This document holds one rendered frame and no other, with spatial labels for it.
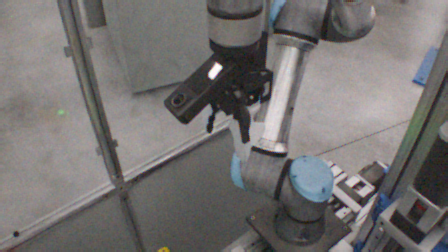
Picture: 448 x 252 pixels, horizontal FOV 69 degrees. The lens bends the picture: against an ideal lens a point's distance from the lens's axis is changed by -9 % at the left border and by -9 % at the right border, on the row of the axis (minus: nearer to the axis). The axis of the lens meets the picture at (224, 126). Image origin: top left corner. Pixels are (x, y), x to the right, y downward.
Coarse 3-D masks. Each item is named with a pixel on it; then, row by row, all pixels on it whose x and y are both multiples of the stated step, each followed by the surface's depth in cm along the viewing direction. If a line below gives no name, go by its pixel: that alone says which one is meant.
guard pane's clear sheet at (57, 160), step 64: (0, 0) 66; (128, 0) 86; (192, 0) 99; (0, 64) 73; (64, 64) 84; (128, 64) 96; (192, 64) 112; (0, 128) 80; (64, 128) 93; (128, 128) 109; (192, 128) 129; (0, 192) 89; (64, 192) 104
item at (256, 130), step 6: (234, 120) 55; (252, 120) 57; (234, 126) 55; (252, 126) 57; (258, 126) 58; (264, 126) 59; (234, 132) 56; (252, 132) 57; (258, 132) 58; (264, 132) 59; (234, 138) 57; (240, 138) 55; (252, 138) 58; (258, 138) 59; (234, 144) 58; (240, 144) 56; (246, 144) 56; (252, 144) 58; (240, 150) 57; (246, 150) 57; (240, 156) 58; (246, 156) 58
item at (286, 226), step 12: (276, 216) 101; (288, 216) 92; (324, 216) 94; (276, 228) 98; (288, 228) 94; (300, 228) 92; (312, 228) 92; (324, 228) 96; (288, 240) 95; (300, 240) 95; (312, 240) 94
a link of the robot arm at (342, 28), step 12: (336, 0) 53; (348, 0) 50; (360, 0) 51; (372, 0) 58; (336, 12) 63; (348, 12) 58; (360, 12) 58; (372, 12) 73; (336, 24) 76; (348, 24) 67; (360, 24) 68; (372, 24) 73; (336, 36) 80; (348, 36) 76; (360, 36) 75
